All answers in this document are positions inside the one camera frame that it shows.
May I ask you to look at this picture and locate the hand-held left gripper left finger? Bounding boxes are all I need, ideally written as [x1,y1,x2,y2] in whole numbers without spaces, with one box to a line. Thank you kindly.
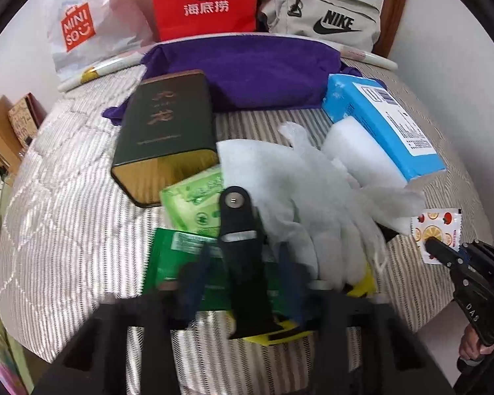
[37,251,213,395]

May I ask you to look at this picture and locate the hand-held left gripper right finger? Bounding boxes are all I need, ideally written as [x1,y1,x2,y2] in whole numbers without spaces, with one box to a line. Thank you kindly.
[279,246,453,395]

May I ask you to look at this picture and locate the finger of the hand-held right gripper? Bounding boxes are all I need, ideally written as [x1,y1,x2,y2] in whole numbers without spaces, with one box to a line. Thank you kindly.
[425,236,466,266]

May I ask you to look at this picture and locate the green foil packet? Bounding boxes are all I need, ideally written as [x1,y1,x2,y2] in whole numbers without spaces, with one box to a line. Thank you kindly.
[142,227,297,317]

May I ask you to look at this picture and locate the fruit print sachet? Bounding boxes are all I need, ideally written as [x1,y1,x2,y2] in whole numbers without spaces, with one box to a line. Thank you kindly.
[411,209,462,264]

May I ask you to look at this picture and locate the black watch strap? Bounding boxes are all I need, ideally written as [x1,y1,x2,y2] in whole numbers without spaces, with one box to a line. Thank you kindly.
[217,186,285,340]

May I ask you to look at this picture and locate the white cotton gloves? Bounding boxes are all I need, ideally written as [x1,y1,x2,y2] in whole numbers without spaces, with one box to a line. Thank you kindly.
[263,197,390,293]

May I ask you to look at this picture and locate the yellow mesh pouch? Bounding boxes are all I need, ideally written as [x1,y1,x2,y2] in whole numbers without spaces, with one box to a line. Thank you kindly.
[247,263,379,346]

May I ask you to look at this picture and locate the green tissue pack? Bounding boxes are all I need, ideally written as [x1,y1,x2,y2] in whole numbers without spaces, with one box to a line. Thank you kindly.
[160,165,227,239]

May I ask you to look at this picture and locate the white nonwoven sheet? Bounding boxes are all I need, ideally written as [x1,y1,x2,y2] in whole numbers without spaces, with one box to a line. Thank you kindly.
[216,138,425,235]

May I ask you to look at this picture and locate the blue tissue pack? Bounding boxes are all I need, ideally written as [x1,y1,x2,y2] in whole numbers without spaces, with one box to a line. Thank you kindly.
[322,73,447,182]

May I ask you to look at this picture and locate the person's right forearm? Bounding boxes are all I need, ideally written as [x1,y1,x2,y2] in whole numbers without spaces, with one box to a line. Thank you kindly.
[453,356,494,395]

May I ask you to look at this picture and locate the person's right hand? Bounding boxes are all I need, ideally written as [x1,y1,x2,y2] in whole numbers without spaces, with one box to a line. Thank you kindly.
[460,324,494,363]

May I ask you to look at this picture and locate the white foam block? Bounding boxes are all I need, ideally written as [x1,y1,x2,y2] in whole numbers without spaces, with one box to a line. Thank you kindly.
[321,117,410,192]

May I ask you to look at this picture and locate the striped bed mattress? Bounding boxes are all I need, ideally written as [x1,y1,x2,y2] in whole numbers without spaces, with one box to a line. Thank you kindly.
[0,62,490,395]

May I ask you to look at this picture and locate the dark green tin box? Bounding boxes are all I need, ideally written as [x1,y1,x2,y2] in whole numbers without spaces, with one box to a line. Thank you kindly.
[110,69,220,208]

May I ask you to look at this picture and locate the purple cloth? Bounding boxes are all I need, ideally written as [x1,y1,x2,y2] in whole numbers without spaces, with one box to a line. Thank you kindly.
[102,37,362,126]

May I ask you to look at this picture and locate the patterned brown box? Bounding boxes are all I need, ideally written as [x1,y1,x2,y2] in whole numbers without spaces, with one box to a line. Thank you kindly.
[7,92,48,149]

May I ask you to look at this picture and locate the wooden headboard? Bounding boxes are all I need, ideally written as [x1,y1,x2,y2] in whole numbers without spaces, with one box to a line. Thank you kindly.
[372,0,412,58]

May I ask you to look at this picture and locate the beige fabric bag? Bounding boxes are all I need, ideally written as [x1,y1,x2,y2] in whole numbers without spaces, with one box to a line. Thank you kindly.
[257,0,381,56]

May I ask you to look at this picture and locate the red paper bag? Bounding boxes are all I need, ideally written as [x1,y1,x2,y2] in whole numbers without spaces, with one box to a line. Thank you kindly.
[148,0,259,42]

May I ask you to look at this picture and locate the white plastic shopping bag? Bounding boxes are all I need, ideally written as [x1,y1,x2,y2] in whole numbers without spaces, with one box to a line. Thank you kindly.
[45,0,157,83]

